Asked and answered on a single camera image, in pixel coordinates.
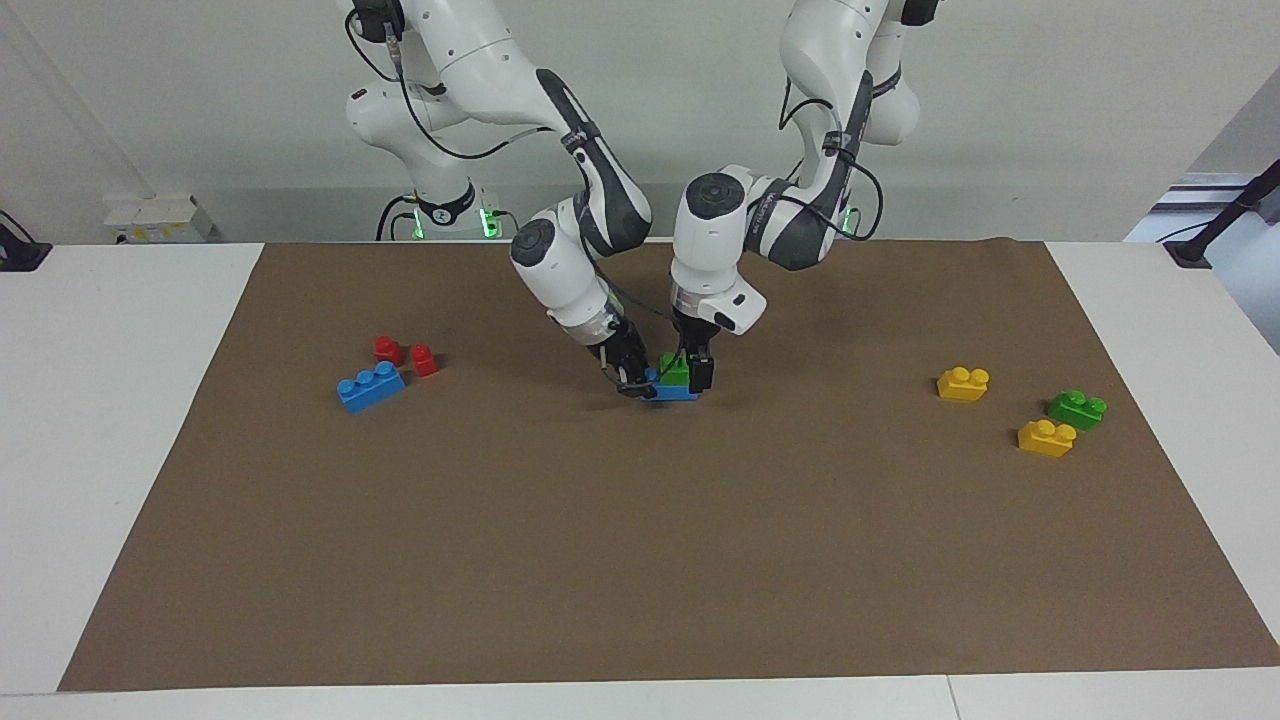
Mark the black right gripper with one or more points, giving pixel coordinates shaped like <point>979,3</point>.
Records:
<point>620,348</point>

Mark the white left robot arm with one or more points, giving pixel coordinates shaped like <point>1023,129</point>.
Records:
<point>810,215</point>

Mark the green two-stud toy block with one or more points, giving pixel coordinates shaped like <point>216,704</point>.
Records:
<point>1077,409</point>
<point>677,373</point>

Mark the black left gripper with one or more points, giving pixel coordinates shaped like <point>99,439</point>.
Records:
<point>692,338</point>

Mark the brown table mat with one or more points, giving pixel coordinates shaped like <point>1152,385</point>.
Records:
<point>640,550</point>

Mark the black table clamp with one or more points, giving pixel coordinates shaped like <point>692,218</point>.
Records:
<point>20,252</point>

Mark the yellow two-stud toy block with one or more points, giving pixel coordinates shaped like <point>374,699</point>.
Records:
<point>1046,438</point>
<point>963,384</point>

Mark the blue three-stud toy block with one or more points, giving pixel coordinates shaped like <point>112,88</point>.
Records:
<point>672,393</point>
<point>370,387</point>

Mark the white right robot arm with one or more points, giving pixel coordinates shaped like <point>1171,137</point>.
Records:
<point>500,70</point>

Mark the small red toy block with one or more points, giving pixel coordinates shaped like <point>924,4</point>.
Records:
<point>424,360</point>
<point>388,350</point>

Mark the black stand with pole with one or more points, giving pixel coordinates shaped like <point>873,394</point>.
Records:
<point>1215,225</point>

